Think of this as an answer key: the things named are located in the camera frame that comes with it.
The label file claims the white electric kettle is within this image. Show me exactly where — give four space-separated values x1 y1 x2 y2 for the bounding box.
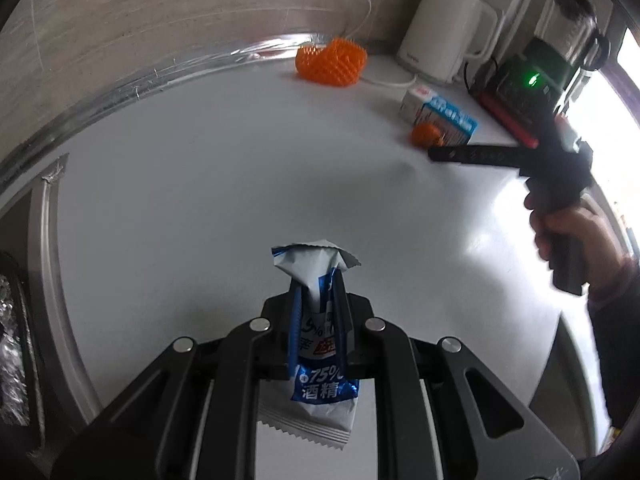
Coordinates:
397 0 501 86

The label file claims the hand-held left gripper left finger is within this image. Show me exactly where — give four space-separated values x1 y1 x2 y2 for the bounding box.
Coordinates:
50 284 302 480

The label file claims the orange foam net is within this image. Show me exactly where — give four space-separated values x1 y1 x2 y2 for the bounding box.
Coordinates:
294 37 368 87

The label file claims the blue white wipe packet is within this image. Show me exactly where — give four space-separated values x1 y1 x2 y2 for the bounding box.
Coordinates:
256 241 362 453

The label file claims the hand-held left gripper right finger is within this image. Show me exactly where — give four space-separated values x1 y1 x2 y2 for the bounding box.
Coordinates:
332 271 581 480

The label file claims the foil burner liner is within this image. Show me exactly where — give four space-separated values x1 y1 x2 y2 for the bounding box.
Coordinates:
0 275 33 426

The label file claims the blue white carton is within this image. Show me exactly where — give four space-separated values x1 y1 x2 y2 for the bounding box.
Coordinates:
400 85 478 147

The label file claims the red black blender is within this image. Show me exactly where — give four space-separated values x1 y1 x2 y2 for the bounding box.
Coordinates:
470 0 612 148

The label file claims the small orange fruit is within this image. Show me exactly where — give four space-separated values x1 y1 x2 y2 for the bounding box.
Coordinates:
411 122 443 148

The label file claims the stainless steel gas stove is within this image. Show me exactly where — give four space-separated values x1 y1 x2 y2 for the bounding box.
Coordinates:
0 152 111 461

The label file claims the white power cable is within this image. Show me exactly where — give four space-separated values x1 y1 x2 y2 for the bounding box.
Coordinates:
305 0 418 86

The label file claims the person's right forearm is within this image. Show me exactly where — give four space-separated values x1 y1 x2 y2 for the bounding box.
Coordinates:
585 255 640 433

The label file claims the person's right hand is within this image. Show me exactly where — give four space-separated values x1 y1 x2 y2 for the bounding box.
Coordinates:
524 195 627 292

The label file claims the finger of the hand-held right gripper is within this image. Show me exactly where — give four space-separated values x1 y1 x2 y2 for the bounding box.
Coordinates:
429 143 524 167

